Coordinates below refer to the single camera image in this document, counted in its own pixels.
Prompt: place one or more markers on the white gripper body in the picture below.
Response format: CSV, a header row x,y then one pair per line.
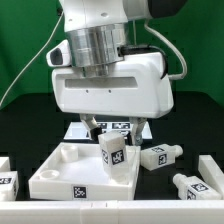
x,y
135,87

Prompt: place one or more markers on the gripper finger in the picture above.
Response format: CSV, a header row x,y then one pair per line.
x,y
137,128
93,129

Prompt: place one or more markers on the white square tabletop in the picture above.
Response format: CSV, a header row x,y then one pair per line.
x,y
74,171

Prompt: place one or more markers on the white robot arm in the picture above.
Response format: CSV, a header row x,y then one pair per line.
x,y
97,72

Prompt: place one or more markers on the white right fence bar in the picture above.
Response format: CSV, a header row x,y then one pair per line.
x,y
211,173

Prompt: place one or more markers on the white fence bar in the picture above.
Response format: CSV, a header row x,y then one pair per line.
x,y
112,212
4,164
211,173

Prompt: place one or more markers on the white front fence bar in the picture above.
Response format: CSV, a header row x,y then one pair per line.
x,y
112,212

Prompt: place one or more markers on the white left fence bar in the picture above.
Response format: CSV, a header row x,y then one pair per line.
x,y
4,164

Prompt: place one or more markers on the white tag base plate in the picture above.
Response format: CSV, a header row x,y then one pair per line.
x,y
77,131

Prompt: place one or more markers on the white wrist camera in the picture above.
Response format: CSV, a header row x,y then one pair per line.
x,y
59,56

